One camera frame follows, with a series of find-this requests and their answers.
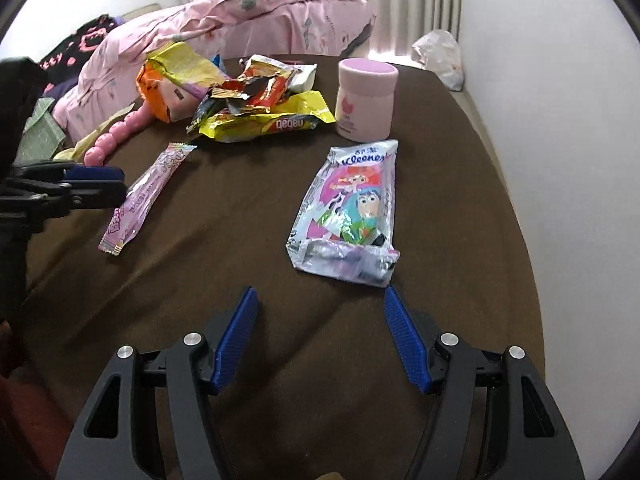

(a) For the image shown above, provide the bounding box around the small black wrapper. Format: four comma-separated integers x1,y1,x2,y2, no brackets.
186,95,221,133

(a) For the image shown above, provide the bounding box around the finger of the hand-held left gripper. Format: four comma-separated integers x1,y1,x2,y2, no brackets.
10,160,126,183
0,178,129,235

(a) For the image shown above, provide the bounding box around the cartoon print tissue packet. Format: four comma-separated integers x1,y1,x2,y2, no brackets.
286,139,401,288

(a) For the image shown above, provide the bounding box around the green checked cloth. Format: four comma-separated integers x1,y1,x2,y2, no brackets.
17,97,66,163

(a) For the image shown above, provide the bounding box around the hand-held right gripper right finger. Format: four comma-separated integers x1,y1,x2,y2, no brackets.
382,286,586,480

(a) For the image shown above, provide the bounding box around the black pink patterned pillow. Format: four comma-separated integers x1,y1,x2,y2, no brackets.
37,14,118,96

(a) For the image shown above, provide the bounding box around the pink plastic toy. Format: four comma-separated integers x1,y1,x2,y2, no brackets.
84,107,151,167

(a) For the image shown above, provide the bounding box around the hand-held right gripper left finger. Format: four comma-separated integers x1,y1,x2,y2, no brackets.
55,286,261,480

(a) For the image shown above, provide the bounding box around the long pink candy wrapper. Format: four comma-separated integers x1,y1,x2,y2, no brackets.
98,142,197,257

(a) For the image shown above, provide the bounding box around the white plastic bag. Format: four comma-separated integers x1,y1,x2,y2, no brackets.
411,29,466,92

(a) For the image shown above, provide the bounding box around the pink lotion jar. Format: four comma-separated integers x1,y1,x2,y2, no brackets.
334,58,400,143

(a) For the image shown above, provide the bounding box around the beige paper wrapper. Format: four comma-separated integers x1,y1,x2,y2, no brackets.
52,102,136,161

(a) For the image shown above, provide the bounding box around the red black wrapper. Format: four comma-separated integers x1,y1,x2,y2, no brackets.
210,55,296,113

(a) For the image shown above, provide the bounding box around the brown blanket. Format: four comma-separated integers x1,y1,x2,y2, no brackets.
20,55,546,480

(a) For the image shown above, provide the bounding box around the white wrapper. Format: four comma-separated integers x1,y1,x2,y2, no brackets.
287,62,318,93

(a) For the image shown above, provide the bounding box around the orange yellow snack bag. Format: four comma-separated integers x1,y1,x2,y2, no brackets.
136,41,231,123

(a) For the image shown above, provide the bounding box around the yellow snack wrapper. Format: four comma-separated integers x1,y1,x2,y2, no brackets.
199,91,337,144

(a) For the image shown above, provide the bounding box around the pink floral duvet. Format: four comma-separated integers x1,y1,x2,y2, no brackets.
52,0,377,143

